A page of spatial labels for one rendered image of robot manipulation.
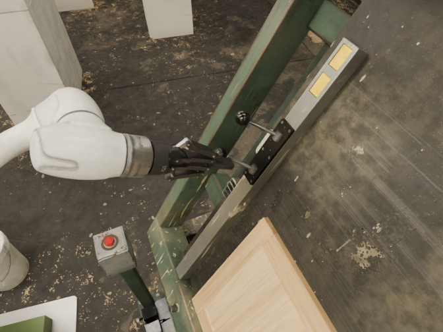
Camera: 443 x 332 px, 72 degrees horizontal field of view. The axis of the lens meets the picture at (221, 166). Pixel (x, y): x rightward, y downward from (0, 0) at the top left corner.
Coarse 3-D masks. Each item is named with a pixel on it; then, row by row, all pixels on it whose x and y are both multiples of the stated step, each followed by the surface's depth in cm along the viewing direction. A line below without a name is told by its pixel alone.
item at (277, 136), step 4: (240, 112) 73; (244, 112) 73; (236, 116) 74; (240, 116) 73; (244, 116) 73; (248, 116) 73; (236, 120) 74; (240, 120) 73; (244, 120) 73; (248, 120) 73; (240, 124) 74; (244, 124) 74; (252, 124) 75; (256, 124) 75; (260, 128) 76; (264, 128) 76; (268, 132) 76; (272, 132) 76; (276, 132) 76; (280, 132) 76; (272, 136) 78; (276, 136) 76; (280, 136) 76; (276, 140) 77
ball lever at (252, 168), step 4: (216, 148) 80; (220, 148) 80; (216, 152) 79; (220, 152) 79; (224, 152) 79; (224, 156) 80; (228, 156) 81; (232, 160) 81; (236, 160) 82; (240, 164) 82; (244, 164) 82; (252, 164) 83; (248, 168) 83; (252, 168) 82; (256, 168) 82; (252, 172) 83
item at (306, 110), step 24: (336, 48) 66; (360, 48) 63; (336, 72) 66; (312, 96) 71; (288, 120) 76; (312, 120) 74; (288, 144) 77; (240, 192) 89; (216, 216) 98; (216, 240) 101; (192, 264) 108
